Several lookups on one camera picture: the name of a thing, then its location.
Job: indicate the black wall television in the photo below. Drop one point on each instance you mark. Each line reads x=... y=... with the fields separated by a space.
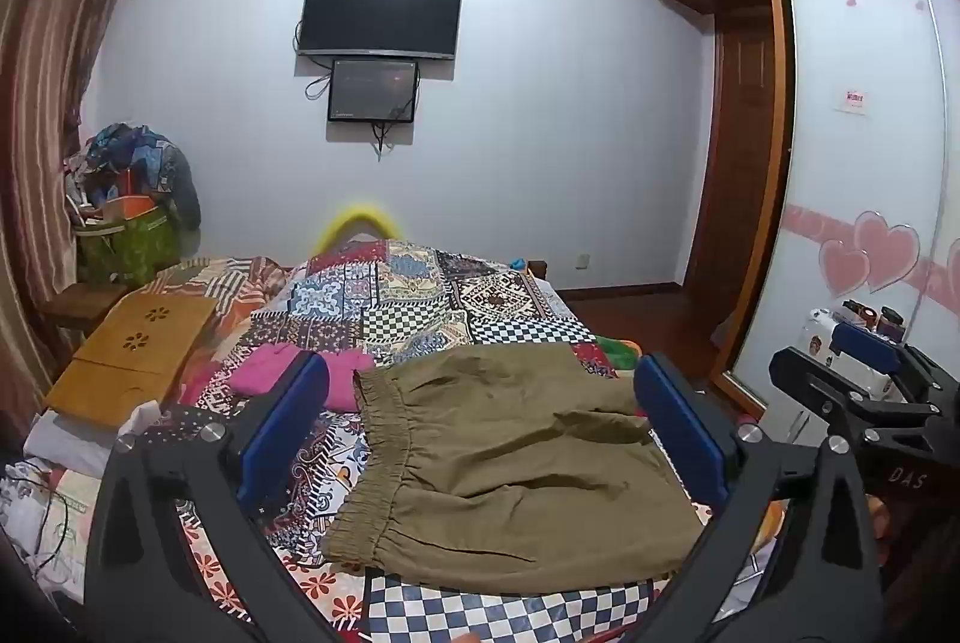
x=379 y=12

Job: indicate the brown wooden door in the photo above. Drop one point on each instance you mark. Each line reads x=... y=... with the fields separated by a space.
x=739 y=163

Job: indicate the plush green pink blanket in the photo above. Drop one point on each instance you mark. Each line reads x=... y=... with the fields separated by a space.
x=621 y=354

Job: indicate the wooden wardrobe with heart stickers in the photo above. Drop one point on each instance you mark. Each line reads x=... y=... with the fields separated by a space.
x=847 y=88

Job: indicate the striped red curtain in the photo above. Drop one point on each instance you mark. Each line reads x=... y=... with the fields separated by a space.
x=45 y=88

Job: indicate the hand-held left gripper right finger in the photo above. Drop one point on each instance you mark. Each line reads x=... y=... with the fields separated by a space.
x=679 y=422

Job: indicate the patchwork printed blanket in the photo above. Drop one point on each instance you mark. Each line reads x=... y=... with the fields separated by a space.
x=420 y=313

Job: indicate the white wall outlet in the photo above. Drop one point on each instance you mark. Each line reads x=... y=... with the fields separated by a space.
x=583 y=261

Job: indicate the pink garment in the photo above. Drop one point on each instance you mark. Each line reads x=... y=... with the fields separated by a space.
x=255 y=374

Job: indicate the olive green pants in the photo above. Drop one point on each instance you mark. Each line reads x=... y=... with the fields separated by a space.
x=510 y=463

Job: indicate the pile of colourful clothes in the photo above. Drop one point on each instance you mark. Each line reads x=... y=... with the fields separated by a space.
x=150 y=155

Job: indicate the white folded bedding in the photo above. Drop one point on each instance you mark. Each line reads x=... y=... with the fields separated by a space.
x=75 y=437

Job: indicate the small black wall monitor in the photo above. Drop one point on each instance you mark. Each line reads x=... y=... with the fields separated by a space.
x=373 y=90

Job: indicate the wooden bed frame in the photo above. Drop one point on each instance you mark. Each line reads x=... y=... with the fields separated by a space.
x=538 y=269

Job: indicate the green fabric bag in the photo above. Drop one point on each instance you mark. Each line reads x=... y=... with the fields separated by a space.
x=131 y=249

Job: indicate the yellow curved bed rail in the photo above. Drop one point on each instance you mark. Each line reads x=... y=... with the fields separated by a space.
x=352 y=214

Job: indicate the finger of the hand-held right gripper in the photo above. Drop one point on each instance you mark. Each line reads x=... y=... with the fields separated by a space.
x=862 y=343
x=806 y=373

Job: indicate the wooden nightstand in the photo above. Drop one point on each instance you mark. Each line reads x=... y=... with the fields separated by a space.
x=79 y=305

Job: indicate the wooden lap desk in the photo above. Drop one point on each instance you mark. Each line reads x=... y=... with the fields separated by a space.
x=127 y=358

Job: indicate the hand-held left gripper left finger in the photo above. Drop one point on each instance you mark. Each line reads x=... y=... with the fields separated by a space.
x=285 y=422

